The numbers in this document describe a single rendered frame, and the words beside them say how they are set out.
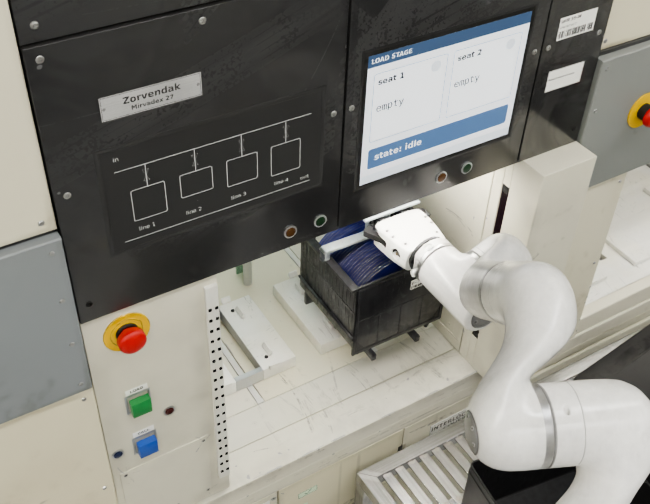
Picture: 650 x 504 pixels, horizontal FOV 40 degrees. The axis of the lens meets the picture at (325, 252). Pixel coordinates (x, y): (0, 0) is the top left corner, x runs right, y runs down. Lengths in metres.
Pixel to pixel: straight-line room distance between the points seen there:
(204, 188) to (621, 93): 0.77
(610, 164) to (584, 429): 0.73
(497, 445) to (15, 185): 0.62
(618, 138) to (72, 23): 1.02
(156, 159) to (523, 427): 0.53
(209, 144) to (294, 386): 0.80
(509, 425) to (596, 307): 1.05
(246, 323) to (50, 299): 0.79
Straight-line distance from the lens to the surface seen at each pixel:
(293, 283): 1.96
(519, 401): 1.06
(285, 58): 1.11
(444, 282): 1.47
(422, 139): 1.32
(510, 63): 1.37
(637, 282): 2.17
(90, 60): 1.00
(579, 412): 1.08
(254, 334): 1.85
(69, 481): 1.44
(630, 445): 1.10
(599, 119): 1.59
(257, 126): 1.14
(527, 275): 1.12
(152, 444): 1.43
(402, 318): 1.73
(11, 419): 1.28
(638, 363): 1.99
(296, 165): 1.21
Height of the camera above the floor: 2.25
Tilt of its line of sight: 41 degrees down
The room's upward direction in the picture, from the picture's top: 2 degrees clockwise
